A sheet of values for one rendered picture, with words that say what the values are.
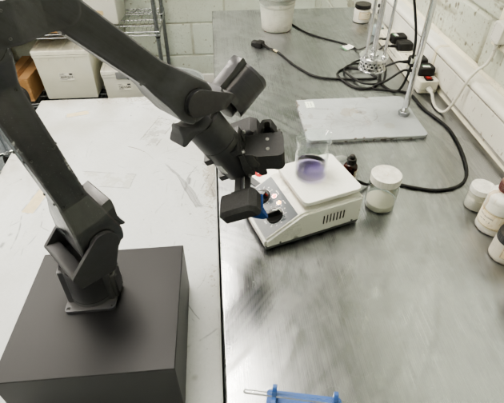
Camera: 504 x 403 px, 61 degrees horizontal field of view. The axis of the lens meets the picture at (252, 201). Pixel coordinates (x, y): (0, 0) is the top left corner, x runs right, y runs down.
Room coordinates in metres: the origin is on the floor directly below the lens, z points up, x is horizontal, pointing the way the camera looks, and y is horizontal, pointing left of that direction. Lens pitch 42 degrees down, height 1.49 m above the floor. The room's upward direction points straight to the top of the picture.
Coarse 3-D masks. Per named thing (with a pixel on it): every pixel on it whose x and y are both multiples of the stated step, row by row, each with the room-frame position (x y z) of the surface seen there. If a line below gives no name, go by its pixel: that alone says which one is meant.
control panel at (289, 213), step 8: (264, 184) 0.64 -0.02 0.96; (272, 184) 0.64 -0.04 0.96; (272, 192) 0.62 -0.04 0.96; (280, 192) 0.61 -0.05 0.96; (272, 200) 0.60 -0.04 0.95; (280, 200) 0.59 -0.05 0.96; (264, 208) 0.59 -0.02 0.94; (272, 208) 0.58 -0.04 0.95; (280, 208) 0.58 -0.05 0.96; (288, 208) 0.57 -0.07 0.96; (288, 216) 0.55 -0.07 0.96; (264, 224) 0.56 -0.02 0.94; (272, 224) 0.55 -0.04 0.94; (280, 224) 0.54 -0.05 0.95; (264, 232) 0.54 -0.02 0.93; (272, 232) 0.53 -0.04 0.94
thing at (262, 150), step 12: (264, 120) 0.56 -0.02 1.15; (264, 132) 0.56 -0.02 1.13; (276, 132) 0.55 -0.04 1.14; (252, 144) 0.53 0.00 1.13; (264, 144) 0.52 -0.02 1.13; (276, 144) 0.52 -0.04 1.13; (240, 156) 0.50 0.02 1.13; (252, 156) 0.50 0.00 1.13; (264, 156) 0.50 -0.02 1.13; (276, 156) 0.50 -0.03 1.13; (252, 168) 0.50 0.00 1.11; (264, 168) 0.51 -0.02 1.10; (276, 168) 0.51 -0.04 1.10
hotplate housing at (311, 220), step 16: (272, 176) 0.66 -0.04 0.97; (288, 192) 0.61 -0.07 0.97; (304, 208) 0.56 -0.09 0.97; (320, 208) 0.56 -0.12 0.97; (336, 208) 0.57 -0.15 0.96; (352, 208) 0.59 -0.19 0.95; (256, 224) 0.57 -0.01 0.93; (288, 224) 0.54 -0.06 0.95; (304, 224) 0.55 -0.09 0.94; (320, 224) 0.56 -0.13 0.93; (336, 224) 0.57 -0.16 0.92; (272, 240) 0.52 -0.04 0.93; (288, 240) 0.54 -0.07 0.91
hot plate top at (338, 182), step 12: (288, 168) 0.65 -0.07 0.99; (336, 168) 0.65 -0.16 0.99; (288, 180) 0.62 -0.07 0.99; (324, 180) 0.62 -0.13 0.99; (336, 180) 0.62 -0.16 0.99; (348, 180) 0.62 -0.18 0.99; (300, 192) 0.58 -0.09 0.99; (312, 192) 0.58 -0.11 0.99; (324, 192) 0.58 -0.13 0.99; (336, 192) 0.58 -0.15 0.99; (348, 192) 0.59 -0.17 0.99; (312, 204) 0.56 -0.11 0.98
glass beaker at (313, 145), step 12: (300, 132) 0.66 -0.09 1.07; (312, 132) 0.67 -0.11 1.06; (324, 132) 0.66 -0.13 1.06; (300, 144) 0.62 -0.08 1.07; (312, 144) 0.67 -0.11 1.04; (324, 144) 0.66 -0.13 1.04; (300, 156) 0.62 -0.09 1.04; (312, 156) 0.61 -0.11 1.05; (324, 156) 0.61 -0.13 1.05; (300, 168) 0.62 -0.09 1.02; (312, 168) 0.61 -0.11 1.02; (324, 168) 0.62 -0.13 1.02; (300, 180) 0.62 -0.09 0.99; (312, 180) 0.61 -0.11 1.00
